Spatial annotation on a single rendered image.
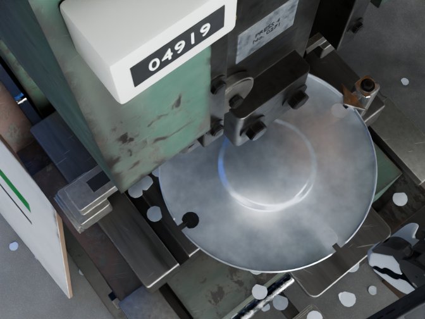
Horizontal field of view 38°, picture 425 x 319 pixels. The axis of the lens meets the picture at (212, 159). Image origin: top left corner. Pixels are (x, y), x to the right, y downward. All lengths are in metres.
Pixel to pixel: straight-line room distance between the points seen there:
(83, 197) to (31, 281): 0.80
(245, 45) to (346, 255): 0.35
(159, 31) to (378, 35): 1.63
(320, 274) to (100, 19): 0.59
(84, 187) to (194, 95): 0.43
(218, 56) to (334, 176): 0.41
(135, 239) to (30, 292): 0.78
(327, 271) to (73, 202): 0.35
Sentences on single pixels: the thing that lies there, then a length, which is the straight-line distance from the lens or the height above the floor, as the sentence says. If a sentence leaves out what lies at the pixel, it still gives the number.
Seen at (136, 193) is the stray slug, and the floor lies 0.71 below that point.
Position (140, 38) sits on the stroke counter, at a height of 1.34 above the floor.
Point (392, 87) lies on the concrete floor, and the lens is 1.81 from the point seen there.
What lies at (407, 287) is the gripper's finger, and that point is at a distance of 0.69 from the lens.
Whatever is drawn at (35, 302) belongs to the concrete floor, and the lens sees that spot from 1.63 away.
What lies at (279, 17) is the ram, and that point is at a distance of 0.58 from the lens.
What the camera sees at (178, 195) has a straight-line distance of 0.81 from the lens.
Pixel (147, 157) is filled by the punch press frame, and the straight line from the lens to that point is 0.50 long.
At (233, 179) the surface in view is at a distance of 0.81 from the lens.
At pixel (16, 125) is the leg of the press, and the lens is 1.05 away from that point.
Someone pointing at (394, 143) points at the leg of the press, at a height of 0.64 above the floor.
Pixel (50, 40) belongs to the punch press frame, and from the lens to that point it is 0.30.
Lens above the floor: 1.56
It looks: 71 degrees down
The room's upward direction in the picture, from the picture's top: 1 degrees clockwise
